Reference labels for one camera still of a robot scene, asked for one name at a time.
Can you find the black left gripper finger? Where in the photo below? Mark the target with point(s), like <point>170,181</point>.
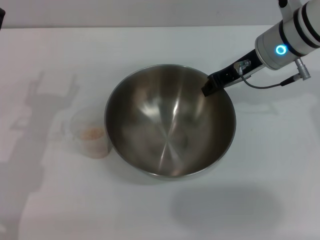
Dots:
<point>2,17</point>

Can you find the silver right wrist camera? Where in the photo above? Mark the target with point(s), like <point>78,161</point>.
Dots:
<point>283,8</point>

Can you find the beige uncooked rice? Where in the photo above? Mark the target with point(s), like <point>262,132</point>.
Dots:
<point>92,140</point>

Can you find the clear plastic measuring cup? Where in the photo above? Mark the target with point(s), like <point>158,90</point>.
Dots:
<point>75,140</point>

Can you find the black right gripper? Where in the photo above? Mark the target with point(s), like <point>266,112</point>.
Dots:
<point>232,73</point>

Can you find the stainless steel mixing bowl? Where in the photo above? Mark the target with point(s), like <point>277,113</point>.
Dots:
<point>170,125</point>

